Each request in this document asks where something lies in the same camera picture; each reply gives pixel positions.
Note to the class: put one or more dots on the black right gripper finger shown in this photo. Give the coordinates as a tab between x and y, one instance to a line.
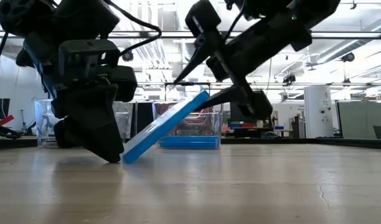
203	18
234	95

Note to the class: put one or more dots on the clear plastic bin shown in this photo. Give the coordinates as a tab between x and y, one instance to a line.
44	124
213	124

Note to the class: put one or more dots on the black overhead rail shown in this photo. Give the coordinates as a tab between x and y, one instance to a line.
349	34

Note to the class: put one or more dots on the dark office chair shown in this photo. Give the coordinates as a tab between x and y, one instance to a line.
380	132

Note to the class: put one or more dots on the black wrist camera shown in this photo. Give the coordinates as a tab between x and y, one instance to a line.
84	59
259	7

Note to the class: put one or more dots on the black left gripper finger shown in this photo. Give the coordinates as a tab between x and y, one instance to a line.
94	124
61	137

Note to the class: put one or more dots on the white round pillar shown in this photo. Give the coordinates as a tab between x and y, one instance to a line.
318	109

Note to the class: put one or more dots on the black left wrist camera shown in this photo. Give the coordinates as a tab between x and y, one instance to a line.
84	59

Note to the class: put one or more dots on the black and red equipment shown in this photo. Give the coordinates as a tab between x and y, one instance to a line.
5	132

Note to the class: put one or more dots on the green partition wall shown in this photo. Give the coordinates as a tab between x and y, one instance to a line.
358	118

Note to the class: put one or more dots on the black ceiling spotlight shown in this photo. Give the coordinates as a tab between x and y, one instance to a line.
348	57
127	56
289	78

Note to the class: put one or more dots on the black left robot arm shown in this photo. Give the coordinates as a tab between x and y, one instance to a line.
81	15

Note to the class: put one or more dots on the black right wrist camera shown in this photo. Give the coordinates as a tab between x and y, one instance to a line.
259	7

